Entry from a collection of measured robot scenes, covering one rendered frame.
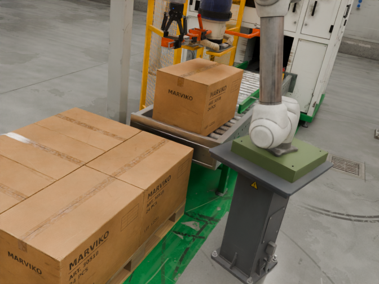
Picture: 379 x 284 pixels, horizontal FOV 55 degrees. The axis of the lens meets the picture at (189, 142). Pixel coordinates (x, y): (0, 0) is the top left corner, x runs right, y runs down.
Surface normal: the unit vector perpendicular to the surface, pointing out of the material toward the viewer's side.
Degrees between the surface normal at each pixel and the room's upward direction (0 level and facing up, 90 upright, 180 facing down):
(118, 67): 88
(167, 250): 0
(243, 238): 90
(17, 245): 90
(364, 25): 90
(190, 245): 0
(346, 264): 0
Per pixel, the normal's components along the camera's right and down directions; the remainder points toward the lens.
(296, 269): 0.14, -0.89
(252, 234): -0.69, 0.24
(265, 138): -0.51, 0.40
